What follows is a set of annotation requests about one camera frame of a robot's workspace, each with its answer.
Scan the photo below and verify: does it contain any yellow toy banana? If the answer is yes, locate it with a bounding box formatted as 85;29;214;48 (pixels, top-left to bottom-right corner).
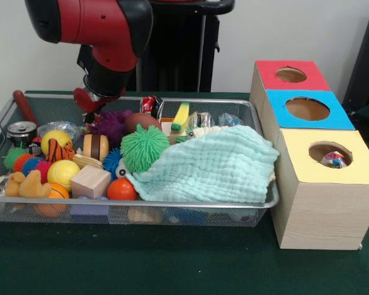
171;101;191;132

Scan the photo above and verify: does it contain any wooden cube block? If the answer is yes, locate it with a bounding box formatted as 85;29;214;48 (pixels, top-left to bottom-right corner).
69;164;111;199

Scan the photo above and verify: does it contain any large green spiky ball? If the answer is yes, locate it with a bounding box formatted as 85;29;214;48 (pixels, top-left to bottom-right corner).
120;123;170;173

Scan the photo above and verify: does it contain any yellow ball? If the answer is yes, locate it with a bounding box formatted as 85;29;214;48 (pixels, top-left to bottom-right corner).
47;159;81;192

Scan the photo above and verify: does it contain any shallow metal mesh bin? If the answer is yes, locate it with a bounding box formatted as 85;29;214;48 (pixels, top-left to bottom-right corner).
0;90;280;228

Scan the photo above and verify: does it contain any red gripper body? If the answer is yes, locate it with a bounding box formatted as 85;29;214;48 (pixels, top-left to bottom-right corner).
73;86;127;116

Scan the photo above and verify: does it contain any wooden box with three holes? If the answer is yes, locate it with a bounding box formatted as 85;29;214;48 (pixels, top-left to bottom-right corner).
250;60;369;250

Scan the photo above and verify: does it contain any orange plush toy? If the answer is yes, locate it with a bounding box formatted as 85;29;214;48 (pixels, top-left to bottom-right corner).
5;170;52;198

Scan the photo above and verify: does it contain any wooden toy burger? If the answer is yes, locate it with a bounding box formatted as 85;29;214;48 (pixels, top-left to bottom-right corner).
82;134;110;163

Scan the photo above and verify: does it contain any purple rubber toy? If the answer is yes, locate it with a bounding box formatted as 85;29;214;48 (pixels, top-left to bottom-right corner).
93;110;135;148

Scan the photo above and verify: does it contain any light blue waffle cloth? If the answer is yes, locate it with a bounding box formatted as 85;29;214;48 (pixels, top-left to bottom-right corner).
127;125;280;204

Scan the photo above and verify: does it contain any red orange rubber ball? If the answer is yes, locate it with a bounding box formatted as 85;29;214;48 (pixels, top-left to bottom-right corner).
106;178;138;201

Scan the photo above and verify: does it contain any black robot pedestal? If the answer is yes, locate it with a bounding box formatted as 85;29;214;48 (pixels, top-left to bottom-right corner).
122;0;236;92

